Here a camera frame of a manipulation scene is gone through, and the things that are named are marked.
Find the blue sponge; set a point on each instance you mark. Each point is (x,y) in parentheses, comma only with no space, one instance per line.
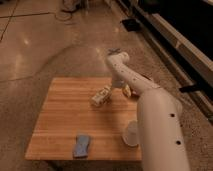
(81,147)

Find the white paper cup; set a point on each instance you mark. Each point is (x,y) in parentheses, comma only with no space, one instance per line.
(130,134)

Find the wooden folding table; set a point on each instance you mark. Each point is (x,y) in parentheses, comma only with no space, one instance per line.
(67,112)

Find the orange bowl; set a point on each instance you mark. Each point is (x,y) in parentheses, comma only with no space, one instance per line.
(129,92)

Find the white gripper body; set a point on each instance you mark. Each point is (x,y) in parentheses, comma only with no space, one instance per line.
(116,83)

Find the grey object with cables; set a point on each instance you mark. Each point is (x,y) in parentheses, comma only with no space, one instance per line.
(70,5)

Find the black floor plate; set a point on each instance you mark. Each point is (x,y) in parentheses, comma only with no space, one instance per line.
(131,24)

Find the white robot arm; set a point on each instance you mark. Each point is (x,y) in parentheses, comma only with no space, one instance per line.
(158,118)

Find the black table bracket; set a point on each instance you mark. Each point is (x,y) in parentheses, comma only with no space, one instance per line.
(188,89)

